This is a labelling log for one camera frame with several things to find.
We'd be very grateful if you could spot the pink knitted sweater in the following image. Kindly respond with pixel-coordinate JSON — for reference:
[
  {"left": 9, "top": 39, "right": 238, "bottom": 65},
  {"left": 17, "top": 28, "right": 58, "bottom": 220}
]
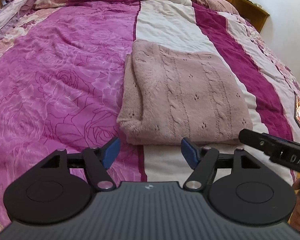
[{"left": 117, "top": 40, "right": 253, "bottom": 145}]

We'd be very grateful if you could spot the person's right hand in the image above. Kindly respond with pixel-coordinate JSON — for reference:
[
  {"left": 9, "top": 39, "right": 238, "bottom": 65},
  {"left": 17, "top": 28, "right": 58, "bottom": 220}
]
[{"left": 290, "top": 178, "right": 300, "bottom": 231}]

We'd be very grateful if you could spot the magenta white patchwork quilt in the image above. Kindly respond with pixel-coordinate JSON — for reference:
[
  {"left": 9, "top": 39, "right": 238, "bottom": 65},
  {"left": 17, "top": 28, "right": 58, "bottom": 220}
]
[{"left": 0, "top": 0, "right": 300, "bottom": 231}]

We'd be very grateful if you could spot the lilac floral pillow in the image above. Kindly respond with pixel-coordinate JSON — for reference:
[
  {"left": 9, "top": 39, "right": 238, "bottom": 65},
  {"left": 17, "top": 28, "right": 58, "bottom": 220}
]
[{"left": 0, "top": 0, "right": 36, "bottom": 40}]

